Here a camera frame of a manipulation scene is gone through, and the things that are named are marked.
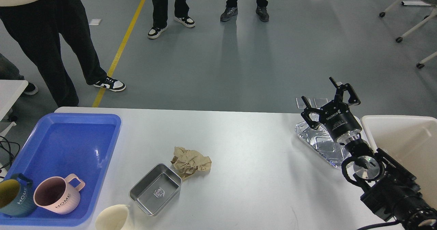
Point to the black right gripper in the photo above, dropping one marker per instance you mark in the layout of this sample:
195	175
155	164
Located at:
339	120

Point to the blue plastic bin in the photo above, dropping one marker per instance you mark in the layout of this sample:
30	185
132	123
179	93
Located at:
61	144

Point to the cream plastic bin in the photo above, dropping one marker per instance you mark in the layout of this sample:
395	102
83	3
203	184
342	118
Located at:
411	141

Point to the white rolling chair base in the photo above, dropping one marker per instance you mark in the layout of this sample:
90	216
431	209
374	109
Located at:
411	28

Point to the stainless steel tray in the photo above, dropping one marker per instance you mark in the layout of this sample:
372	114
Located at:
156	189

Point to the person with black-white sneakers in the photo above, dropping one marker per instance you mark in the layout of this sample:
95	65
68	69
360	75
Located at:
160	16

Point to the clear floor plate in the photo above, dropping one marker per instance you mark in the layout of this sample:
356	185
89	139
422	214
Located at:
320	102
301	103

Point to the pink ribbed mug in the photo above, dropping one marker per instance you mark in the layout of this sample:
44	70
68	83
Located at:
59	195

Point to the crumpled brown paper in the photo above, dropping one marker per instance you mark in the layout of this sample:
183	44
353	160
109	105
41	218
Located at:
187	162

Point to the dark teal mug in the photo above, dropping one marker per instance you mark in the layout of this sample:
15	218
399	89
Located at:
16	196

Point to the aluminium foil tray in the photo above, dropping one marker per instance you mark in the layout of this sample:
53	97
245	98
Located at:
320	141

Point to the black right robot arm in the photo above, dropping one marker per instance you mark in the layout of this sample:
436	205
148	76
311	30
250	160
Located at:
390	190

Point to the white side table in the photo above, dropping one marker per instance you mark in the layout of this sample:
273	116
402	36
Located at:
10	90

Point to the cream cup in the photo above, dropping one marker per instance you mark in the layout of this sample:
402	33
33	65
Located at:
117	217

